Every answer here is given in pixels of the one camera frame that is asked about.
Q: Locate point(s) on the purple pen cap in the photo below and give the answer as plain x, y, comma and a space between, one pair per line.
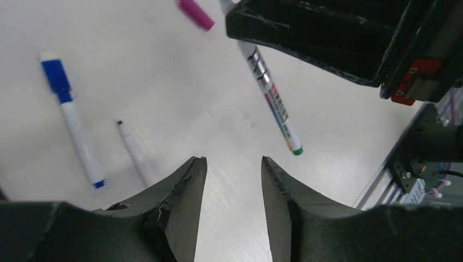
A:
193, 10

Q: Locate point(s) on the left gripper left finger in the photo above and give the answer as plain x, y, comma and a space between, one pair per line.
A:
158, 224

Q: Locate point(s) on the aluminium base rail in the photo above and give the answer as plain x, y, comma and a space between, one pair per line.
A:
378, 190

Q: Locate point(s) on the white black marker pen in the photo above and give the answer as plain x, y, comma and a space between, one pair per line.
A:
262, 75

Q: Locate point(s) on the thin white red pen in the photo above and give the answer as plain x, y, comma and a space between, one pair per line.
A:
139, 158

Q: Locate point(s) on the white blue marker pen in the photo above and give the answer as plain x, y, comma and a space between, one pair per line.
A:
59, 84

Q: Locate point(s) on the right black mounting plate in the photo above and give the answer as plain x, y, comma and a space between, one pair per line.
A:
427, 140

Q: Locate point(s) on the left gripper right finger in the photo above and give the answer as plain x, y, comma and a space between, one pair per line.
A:
305, 225

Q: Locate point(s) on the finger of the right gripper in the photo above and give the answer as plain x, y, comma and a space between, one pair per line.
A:
354, 40

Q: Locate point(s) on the white slotted cable duct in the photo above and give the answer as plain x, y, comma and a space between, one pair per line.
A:
415, 196

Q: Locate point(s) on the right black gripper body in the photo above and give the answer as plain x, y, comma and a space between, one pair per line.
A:
431, 62

